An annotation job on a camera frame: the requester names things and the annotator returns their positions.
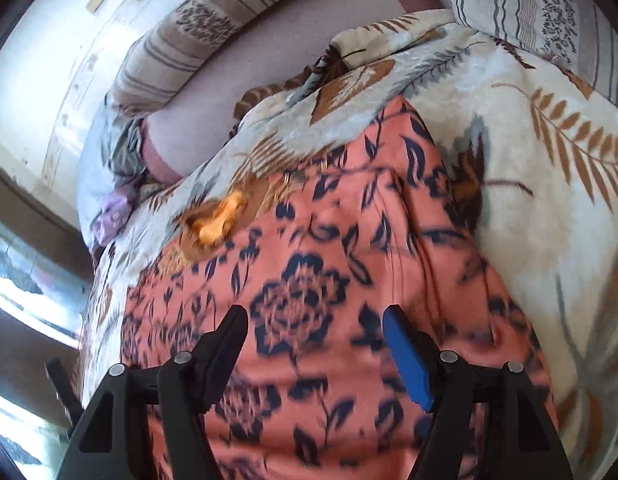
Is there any grey cloth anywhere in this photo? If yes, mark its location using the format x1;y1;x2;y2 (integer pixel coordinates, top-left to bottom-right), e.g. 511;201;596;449
111;115;150;187

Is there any striped floral square pillow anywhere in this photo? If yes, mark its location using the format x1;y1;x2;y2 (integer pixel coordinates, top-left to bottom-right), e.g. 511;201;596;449
441;0;618;106

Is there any orange floral garment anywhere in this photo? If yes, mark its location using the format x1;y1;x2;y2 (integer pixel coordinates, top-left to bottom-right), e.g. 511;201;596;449
121;97;560;480

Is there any light blue pillow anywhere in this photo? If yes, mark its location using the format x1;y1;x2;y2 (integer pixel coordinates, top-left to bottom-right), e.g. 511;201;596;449
78;97;122;223

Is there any purple printed cloth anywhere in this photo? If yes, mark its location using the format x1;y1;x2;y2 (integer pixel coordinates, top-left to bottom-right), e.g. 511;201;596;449
91;192;136;248

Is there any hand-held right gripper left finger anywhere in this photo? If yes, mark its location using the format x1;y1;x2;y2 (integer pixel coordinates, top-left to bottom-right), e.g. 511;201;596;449
54;304;250;480

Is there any striped floral bolster pillow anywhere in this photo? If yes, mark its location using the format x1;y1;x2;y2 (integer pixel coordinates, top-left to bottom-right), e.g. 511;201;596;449
111;0;360;111

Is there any wooden framed window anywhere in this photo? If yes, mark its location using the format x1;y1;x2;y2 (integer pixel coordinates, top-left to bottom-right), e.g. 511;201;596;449
0;157;97;466

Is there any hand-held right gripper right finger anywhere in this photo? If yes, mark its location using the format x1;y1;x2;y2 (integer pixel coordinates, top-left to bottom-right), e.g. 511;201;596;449
383;304;576;480

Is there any leaf print fleece blanket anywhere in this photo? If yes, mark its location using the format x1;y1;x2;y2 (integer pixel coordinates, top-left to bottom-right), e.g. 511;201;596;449
74;10;618;480

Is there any pink quilted sofa backrest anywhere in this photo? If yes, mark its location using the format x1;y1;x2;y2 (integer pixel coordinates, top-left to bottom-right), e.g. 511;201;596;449
141;0;452;183

